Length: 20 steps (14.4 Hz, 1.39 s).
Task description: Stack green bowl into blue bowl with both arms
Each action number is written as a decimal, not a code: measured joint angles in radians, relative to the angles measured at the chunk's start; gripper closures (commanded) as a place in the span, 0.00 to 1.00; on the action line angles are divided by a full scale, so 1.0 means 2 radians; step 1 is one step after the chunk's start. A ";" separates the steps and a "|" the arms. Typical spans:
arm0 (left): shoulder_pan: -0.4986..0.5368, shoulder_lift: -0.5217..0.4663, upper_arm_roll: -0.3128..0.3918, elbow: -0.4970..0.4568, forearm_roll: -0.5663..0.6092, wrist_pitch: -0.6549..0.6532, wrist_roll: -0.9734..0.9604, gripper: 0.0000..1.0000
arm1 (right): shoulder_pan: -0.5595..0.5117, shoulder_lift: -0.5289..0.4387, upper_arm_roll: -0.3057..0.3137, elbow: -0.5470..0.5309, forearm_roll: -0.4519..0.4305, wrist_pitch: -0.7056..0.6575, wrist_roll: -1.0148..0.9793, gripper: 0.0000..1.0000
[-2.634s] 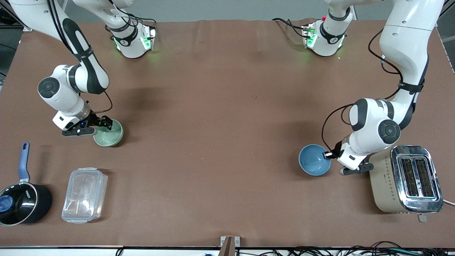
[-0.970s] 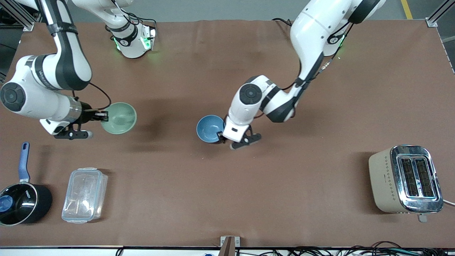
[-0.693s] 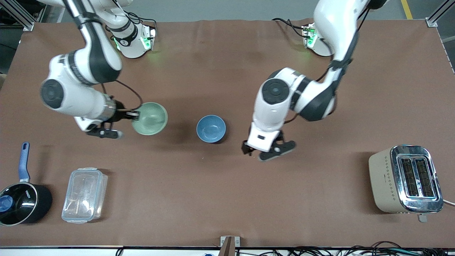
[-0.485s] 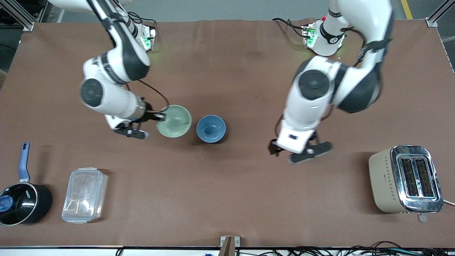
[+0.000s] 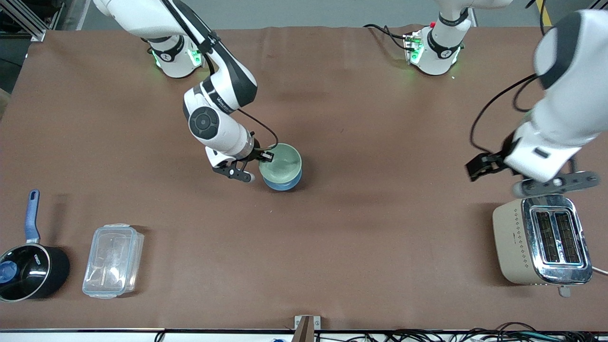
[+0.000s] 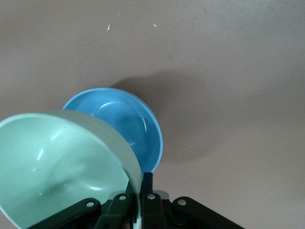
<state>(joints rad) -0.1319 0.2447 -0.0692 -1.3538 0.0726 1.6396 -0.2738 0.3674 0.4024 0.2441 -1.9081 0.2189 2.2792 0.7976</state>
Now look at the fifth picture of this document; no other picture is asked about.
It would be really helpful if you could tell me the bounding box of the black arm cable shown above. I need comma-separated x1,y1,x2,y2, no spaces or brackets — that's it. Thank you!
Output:
470,0,547,153
161,0,281,149

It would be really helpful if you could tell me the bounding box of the metal table edge bracket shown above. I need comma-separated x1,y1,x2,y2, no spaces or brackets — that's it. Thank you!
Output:
292,315,322,342

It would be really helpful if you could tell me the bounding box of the blue bowl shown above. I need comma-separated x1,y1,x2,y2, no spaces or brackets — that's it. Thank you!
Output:
263,171,303,192

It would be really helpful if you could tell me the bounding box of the aluminium frame profile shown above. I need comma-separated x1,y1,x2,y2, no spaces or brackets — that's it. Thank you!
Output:
0,0,46,42

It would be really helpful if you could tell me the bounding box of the beige chrome toaster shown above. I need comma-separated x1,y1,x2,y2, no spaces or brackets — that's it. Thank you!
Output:
492,193,594,299

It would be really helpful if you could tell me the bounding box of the base connector plate green light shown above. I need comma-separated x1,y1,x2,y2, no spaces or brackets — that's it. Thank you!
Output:
403,30,424,66

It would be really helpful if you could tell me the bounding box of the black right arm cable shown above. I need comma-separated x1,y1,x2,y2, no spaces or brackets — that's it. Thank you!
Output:
161,0,281,149

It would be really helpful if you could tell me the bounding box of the brown table cover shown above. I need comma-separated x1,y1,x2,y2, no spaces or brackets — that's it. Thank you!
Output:
0,25,608,332

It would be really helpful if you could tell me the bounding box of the black base power cable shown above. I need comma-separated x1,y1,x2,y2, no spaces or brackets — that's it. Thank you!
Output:
363,23,410,51

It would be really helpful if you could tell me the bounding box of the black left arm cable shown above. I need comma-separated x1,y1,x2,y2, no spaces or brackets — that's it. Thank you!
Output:
470,0,547,153

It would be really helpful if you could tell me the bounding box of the black cable bundle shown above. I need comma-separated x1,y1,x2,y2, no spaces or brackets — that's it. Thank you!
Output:
318,322,608,342

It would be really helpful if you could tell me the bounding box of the glass lid blue knob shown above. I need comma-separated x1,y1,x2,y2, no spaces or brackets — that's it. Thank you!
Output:
0,244,51,301

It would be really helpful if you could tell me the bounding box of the green bowl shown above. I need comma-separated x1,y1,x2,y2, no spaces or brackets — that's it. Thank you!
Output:
258,143,303,185

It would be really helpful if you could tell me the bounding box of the clear plastic food container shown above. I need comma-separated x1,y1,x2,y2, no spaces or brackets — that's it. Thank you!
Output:
82,223,145,300

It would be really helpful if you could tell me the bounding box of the black saucepan blue handle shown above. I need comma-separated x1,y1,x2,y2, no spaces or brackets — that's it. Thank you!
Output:
0,190,71,303

